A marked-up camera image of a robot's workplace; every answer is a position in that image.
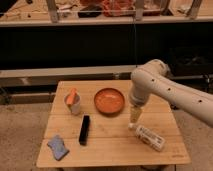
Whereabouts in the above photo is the orange round bowl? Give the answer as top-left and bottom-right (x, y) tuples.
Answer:
(94, 88), (125, 115)

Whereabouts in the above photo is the wooden folding table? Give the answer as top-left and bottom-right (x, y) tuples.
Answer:
(37, 80), (190, 168)

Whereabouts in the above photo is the long wooden bench beam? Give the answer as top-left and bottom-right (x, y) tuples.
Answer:
(0, 63), (171, 88)

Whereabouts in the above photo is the orange carrot in cup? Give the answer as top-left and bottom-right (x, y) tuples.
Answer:
(66, 88), (77, 105)

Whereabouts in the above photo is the blue sponge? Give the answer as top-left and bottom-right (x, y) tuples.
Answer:
(47, 135), (69, 161)

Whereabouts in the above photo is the black rectangular brush block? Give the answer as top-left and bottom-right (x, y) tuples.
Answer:
(79, 115), (90, 145)

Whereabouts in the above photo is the white plastic bottle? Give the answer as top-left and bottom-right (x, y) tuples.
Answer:
(128, 123), (165, 152)

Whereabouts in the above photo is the white cup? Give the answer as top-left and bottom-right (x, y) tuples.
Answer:
(64, 94), (81, 115)

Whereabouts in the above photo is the red cloth on shelf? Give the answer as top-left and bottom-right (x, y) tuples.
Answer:
(101, 0), (134, 17)

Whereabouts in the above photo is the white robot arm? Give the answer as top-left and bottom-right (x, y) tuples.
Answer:
(129, 59), (213, 128)

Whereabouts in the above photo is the black object on shelf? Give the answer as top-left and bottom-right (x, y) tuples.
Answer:
(78, 5), (102, 18)

